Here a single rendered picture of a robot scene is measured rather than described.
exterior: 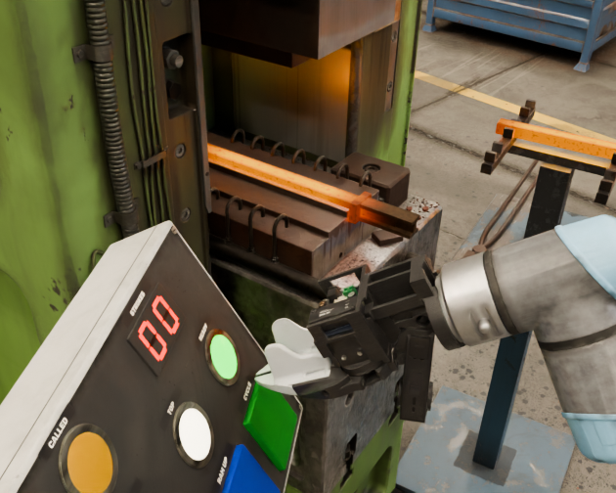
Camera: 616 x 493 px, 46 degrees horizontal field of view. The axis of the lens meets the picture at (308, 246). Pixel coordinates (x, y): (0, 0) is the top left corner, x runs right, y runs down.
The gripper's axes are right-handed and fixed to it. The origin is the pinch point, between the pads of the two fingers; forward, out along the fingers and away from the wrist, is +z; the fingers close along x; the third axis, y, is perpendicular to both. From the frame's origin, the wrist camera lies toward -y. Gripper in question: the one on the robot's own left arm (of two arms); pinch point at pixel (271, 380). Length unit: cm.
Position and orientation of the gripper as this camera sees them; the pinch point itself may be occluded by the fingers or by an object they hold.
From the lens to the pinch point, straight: 73.5
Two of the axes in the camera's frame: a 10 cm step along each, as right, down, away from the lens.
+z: -8.7, 3.2, 3.8
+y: -4.7, -7.7, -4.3
